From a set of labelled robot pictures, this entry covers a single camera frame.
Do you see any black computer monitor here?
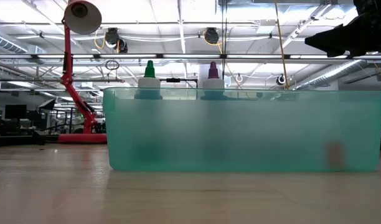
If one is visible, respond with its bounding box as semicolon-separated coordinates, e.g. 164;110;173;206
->
4;104;27;120

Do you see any black bar stand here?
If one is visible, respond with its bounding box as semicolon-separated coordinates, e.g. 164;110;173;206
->
161;77;199;89

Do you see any large purple food coloring bottle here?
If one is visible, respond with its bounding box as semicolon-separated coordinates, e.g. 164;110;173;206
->
199;61;228;102

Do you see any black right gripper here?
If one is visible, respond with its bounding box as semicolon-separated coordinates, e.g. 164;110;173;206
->
304;0;381;58

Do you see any yellow hanging cable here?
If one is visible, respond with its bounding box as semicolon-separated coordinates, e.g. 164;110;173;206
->
273;0;288;90

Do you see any small orange food coloring bottle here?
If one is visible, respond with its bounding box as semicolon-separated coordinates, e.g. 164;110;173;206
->
326;140;346;170

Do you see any large green food coloring bottle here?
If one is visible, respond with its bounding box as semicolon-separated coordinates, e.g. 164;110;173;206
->
133;60;164;164

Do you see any teal translucent plastic bin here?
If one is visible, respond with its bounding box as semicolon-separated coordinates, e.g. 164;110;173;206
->
102;86;381;173

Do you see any red desk lamp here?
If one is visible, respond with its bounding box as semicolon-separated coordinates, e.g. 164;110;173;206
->
57;0;108;144

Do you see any silver ventilation duct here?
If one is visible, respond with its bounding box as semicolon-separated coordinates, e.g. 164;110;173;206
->
298;58;381;90

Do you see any black ceiling cord reel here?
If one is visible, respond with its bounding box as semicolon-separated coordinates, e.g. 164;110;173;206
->
202;27;220;45
105;27;128;54

